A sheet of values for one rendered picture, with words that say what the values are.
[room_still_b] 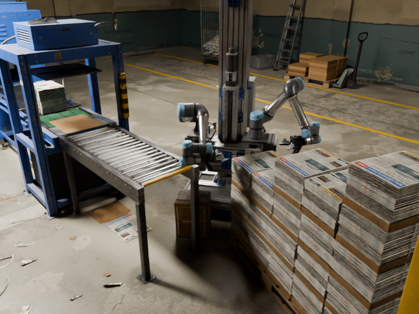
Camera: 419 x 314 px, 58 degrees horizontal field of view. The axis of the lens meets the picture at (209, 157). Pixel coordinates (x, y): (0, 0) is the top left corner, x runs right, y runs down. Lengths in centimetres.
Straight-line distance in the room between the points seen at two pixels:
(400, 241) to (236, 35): 214
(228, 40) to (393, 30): 625
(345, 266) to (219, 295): 110
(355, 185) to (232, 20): 193
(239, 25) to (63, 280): 247
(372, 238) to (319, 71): 717
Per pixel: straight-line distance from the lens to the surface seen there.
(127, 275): 316
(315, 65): 894
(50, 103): 445
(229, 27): 338
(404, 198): 183
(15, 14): 591
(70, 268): 334
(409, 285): 162
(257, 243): 293
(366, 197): 190
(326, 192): 210
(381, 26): 936
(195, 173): 290
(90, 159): 318
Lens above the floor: 206
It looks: 24 degrees down
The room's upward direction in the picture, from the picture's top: straight up
